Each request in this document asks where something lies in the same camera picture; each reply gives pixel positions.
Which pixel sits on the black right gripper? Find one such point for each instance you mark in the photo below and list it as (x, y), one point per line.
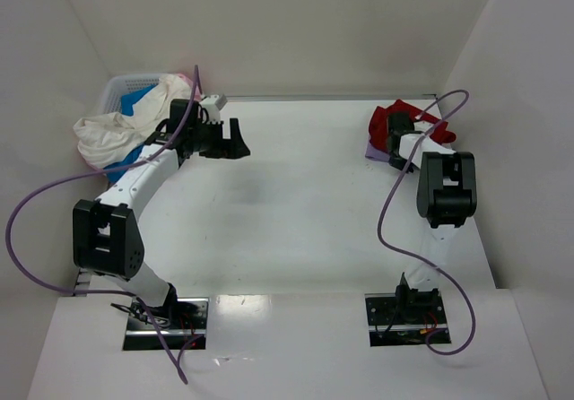
(395, 132)

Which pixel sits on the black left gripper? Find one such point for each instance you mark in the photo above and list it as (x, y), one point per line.
(220, 139)

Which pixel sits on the red t shirt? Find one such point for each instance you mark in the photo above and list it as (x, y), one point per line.
(378, 123)

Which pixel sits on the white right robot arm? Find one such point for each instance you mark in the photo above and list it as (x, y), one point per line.
(446, 197)

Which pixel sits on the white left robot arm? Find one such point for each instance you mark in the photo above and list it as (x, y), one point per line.
(106, 238)

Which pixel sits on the folded purple t shirt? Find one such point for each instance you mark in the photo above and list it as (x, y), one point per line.
(374, 154)

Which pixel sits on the blue t shirt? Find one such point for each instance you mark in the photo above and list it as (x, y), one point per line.
(127, 103)

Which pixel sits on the white plastic laundry basket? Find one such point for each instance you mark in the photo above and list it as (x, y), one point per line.
(119, 86)

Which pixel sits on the cream white t shirt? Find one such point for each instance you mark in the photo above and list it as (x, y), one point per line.
(109, 138)

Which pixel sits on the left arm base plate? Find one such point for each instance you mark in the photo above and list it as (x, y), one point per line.
(185, 326)

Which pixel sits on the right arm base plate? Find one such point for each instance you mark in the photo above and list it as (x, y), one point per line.
(381, 324)

